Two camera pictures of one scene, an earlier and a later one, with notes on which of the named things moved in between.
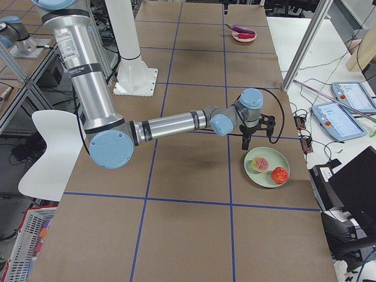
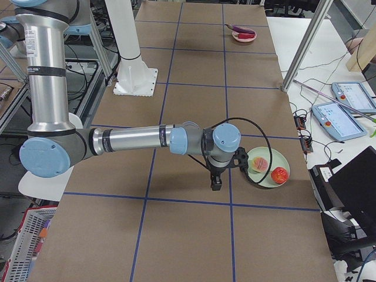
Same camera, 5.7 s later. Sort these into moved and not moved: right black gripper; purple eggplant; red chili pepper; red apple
Moved: right black gripper
Not moved: red chili pepper; purple eggplant; red apple
